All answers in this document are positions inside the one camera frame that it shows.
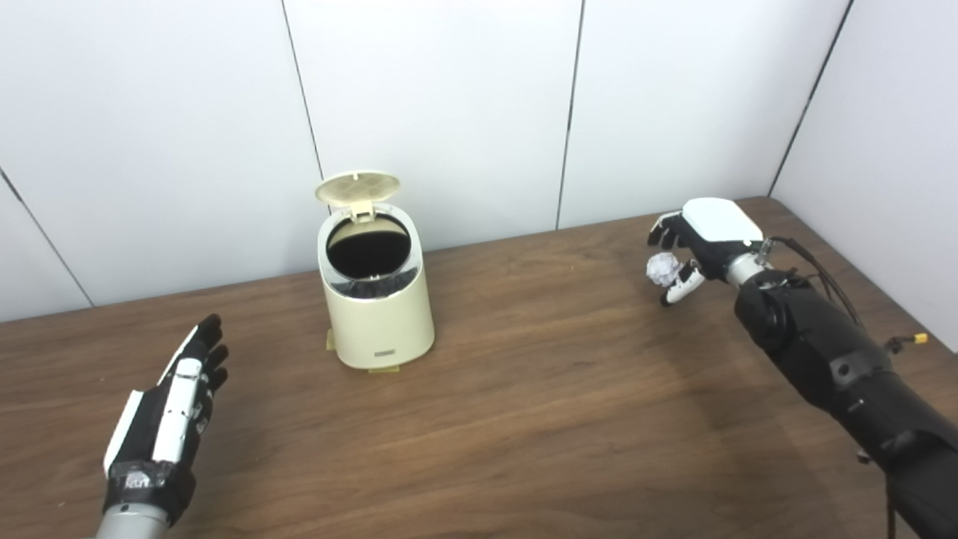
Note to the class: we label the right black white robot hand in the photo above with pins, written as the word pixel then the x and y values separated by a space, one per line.
pixel 715 224

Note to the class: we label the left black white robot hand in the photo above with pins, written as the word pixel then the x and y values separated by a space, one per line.
pixel 168 419

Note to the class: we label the white paper ball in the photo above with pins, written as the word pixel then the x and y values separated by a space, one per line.
pixel 663 269

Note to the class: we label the cream round bin lid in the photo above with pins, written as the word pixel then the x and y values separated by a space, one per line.
pixel 358 187

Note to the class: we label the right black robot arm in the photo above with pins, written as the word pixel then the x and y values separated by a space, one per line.
pixel 838 359

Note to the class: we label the cream-colored plastic bin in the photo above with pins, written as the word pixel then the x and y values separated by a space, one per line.
pixel 385 322

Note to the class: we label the black bin liner bag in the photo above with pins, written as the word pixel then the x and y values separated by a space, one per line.
pixel 368 258

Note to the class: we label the wide yellow tape piece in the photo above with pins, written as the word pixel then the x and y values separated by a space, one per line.
pixel 383 368

